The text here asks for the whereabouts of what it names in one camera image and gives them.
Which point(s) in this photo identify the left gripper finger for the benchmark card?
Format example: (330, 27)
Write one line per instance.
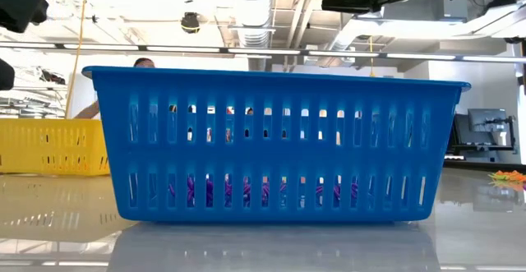
(5, 75)

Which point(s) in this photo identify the yellow plastic basket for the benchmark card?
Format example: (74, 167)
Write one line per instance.
(41, 125)

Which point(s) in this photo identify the long ceiling light bar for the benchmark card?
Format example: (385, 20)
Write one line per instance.
(263, 51)

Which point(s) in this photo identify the person's white sneaker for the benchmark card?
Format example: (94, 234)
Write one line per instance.
(144, 62)

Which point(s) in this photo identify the black computer monitor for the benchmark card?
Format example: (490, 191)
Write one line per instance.
(487, 120)

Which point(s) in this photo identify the dark office desk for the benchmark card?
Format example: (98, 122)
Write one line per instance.
(476, 148)

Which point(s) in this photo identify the white cup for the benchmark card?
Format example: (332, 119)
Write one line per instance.
(500, 138)

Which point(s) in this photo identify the blue plastic basket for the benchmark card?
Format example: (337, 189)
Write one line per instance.
(263, 157)

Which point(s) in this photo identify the orange plastic spider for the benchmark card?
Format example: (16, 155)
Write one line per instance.
(511, 176)

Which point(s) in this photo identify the grey rectangular air duct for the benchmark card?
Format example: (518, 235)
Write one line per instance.
(423, 13)

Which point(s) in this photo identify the white insulated duct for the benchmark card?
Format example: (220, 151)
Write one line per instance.
(349, 38)

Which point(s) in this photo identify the silver spiral air duct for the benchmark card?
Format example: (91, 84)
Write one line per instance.
(250, 17)

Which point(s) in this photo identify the black aluminium table frame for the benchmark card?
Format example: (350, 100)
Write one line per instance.
(485, 166)

